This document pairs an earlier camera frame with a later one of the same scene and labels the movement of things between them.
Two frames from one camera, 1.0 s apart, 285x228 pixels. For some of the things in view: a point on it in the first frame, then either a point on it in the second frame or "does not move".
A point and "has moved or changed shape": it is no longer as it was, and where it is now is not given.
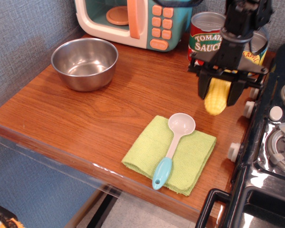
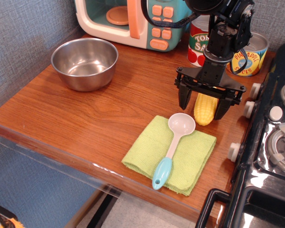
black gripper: [228, 61] to [209, 79]
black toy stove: [262, 194] does not move
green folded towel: [153, 142] does not move
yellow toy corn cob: [216, 97] has moved or changed shape
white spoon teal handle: [180, 124] does not move
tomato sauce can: [205, 32] does not move
